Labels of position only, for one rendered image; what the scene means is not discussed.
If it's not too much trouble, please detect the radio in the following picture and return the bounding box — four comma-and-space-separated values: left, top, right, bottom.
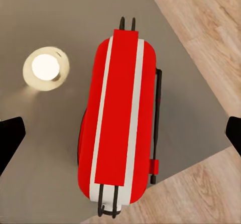
77, 17, 162, 218

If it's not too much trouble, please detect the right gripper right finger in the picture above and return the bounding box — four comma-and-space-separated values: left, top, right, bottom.
225, 117, 241, 156

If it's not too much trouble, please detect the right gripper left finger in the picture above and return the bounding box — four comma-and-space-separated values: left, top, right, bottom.
0, 117, 26, 176

